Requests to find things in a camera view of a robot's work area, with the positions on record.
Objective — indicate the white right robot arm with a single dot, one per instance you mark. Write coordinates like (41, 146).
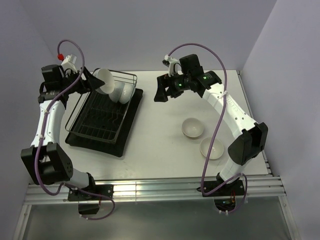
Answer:
(186, 74)

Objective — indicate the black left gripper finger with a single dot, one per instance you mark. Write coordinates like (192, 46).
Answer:
(93, 83)
(86, 74)

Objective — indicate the black drip tray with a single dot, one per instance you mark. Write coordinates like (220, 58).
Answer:
(115, 149)

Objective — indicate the cream bowl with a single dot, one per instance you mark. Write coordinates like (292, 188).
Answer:
(192, 128)

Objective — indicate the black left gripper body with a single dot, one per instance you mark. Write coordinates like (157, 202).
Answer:
(80, 86)

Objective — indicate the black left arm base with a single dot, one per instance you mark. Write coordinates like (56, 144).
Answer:
(90, 204)

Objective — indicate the aluminium front rail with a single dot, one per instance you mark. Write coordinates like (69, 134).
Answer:
(158, 190)

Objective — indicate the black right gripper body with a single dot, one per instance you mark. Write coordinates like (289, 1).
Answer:
(178, 84)

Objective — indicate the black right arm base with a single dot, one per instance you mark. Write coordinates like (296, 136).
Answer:
(225, 196)

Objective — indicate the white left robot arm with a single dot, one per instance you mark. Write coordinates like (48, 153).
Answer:
(45, 160)

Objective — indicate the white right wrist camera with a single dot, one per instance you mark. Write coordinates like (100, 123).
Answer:
(171, 63)

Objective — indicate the black wire dish rack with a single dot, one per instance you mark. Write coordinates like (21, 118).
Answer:
(96, 117)

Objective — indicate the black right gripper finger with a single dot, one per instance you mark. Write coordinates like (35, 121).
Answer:
(161, 80)
(160, 95)

